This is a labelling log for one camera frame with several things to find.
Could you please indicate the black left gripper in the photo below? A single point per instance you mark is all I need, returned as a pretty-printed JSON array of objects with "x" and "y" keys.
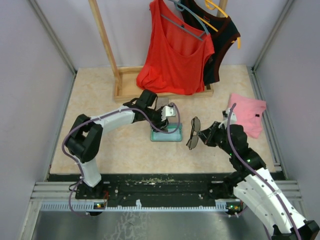
[{"x": 164, "y": 126}]

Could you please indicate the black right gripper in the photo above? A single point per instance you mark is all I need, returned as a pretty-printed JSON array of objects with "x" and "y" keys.
[{"x": 207, "y": 135}]

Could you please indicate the thin metal frame sunglasses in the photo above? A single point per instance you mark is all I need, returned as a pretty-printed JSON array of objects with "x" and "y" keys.
[{"x": 193, "y": 133}]

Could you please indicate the grey glasses case green lining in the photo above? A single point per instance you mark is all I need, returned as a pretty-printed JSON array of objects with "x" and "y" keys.
[{"x": 161, "y": 102}]

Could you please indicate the blue-grey glasses case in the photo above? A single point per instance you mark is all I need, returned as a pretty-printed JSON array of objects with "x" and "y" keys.
[{"x": 173, "y": 127}]

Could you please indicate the light blue cleaning cloth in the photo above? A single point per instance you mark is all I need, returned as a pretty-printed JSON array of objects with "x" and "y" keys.
[{"x": 163, "y": 137}]

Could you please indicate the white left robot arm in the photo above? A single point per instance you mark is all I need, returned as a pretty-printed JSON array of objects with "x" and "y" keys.
[{"x": 82, "y": 143}]

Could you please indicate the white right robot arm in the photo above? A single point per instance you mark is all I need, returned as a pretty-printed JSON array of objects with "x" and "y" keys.
[{"x": 253, "y": 184}]

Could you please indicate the folded pink t-shirt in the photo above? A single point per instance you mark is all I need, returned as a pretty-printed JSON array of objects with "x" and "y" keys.
[{"x": 248, "y": 113}]

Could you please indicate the red tank top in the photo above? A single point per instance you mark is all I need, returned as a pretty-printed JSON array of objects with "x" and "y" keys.
[{"x": 176, "y": 56}]

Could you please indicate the black maroon-trimmed tank top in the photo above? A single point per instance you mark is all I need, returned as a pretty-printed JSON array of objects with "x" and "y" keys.
[{"x": 223, "y": 34}]

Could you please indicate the grey clothes hanger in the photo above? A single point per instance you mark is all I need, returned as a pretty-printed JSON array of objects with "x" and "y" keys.
[{"x": 190, "y": 23}]

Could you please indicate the yellow clothes hanger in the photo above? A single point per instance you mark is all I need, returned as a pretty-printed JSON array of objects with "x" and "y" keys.
[{"x": 220, "y": 17}]

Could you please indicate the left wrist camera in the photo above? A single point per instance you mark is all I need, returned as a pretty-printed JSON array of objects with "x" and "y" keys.
[{"x": 168, "y": 111}]

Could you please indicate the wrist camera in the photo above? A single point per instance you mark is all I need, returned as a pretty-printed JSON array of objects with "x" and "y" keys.
[
  {"x": 168, "y": 111},
  {"x": 228, "y": 115}
]

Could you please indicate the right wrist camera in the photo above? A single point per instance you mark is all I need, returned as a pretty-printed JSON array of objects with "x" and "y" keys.
[{"x": 228, "y": 115}]

